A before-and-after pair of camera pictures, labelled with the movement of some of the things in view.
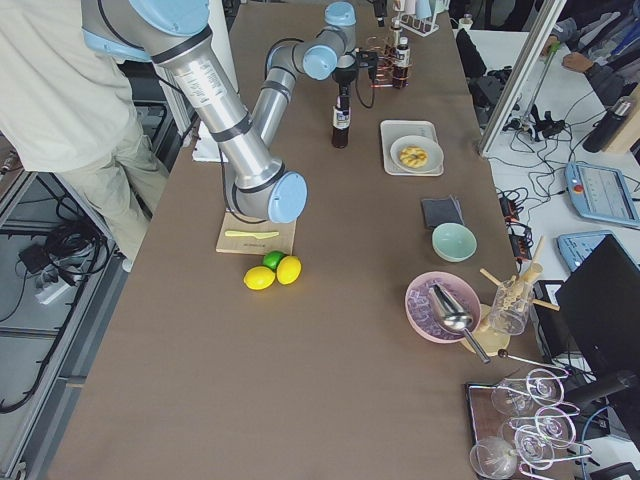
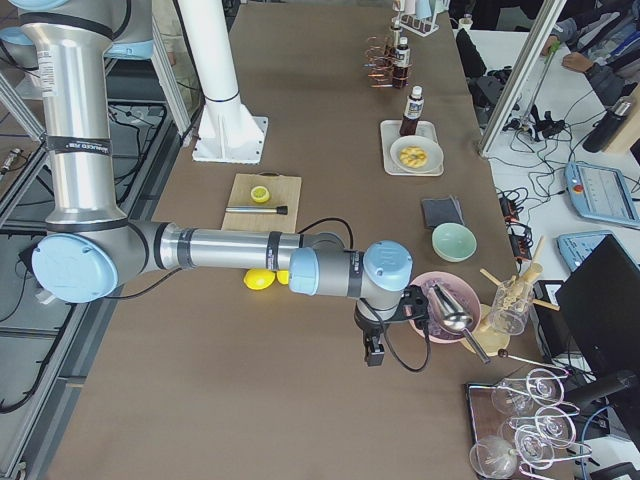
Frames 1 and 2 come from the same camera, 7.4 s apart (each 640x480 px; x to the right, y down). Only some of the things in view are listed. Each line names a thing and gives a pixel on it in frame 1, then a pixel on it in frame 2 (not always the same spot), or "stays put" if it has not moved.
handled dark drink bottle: x=341 y=121 to x=414 y=105
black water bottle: x=606 y=126 stays put
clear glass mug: x=512 y=305 stays put
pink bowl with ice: x=420 y=309 stays put
